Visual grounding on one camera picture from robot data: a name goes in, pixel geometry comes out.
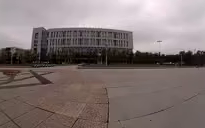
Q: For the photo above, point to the low building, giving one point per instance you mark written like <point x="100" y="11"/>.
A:
<point x="13" y="51"/>

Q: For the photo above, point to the reddish stone slab pavement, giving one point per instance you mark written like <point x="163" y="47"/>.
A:
<point x="73" y="100"/>

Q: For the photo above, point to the lamp post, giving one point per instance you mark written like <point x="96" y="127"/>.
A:
<point x="159" y="46"/>

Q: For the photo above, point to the low hedge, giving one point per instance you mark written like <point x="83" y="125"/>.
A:
<point x="123" y="66"/>

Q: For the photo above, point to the grey stone slab pavement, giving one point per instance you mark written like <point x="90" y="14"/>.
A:
<point x="150" y="90"/>

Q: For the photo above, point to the pole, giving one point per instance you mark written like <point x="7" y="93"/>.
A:
<point x="106" y="58"/>

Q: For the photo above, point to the large curved grey building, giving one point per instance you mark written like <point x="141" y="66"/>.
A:
<point x="86" y="38"/>

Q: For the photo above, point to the row of trees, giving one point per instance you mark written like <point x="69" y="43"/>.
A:
<point x="150" y="57"/>

